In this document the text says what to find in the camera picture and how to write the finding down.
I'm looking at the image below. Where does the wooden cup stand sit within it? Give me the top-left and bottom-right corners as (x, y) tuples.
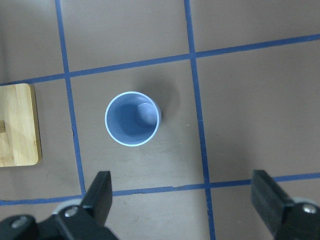
(0, 83), (42, 168)

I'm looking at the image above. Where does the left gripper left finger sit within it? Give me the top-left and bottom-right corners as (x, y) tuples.
(80, 171), (112, 227)

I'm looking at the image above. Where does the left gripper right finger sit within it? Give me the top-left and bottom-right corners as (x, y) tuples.
(250, 170), (294, 232)

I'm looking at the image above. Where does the light blue plastic cup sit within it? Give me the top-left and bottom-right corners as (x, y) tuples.
(104, 91), (162, 147)

